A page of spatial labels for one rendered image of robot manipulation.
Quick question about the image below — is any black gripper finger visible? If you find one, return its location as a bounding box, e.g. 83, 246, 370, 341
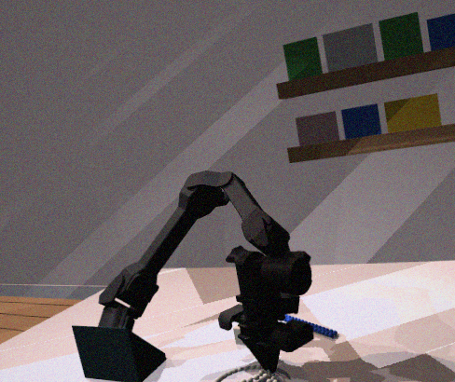
257, 339, 281, 373
238, 332, 268, 370

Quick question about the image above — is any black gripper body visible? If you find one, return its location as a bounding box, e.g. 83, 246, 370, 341
218, 289, 314, 352

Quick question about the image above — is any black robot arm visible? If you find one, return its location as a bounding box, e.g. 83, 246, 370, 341
98, 171, 312, 332

